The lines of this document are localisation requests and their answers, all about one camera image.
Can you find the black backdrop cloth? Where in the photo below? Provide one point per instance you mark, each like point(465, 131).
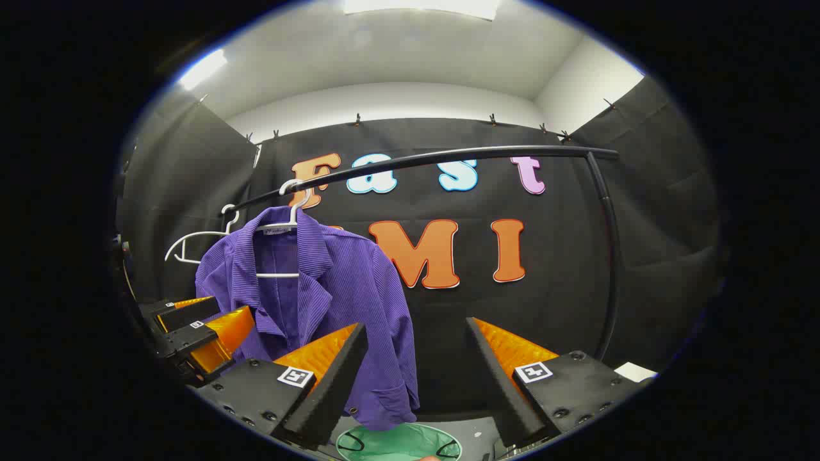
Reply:
point(564, 256)

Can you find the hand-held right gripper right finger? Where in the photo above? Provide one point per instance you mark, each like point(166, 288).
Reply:
point(503, 390)

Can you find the black metal clothes rack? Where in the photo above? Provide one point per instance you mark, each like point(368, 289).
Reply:
point(480, 152)

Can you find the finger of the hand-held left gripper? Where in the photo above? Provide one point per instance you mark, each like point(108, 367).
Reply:
point(192, 310)
point(221, 333)

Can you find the green fabric laundry hamper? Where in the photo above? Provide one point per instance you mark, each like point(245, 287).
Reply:
point(403, 442)

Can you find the row of backdrop clips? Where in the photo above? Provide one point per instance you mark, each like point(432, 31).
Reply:
point(357, 120)

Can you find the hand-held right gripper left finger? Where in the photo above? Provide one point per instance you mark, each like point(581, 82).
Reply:
point(333, 390)

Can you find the white plastic clothes hanger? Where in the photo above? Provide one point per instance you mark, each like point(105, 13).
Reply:
point(293, 211)
point(182, 239)

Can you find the narrow ceiling light panel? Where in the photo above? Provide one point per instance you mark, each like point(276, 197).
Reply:
point(202, 69)

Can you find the white table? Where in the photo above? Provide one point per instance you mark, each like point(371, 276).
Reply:
point(635, 372)

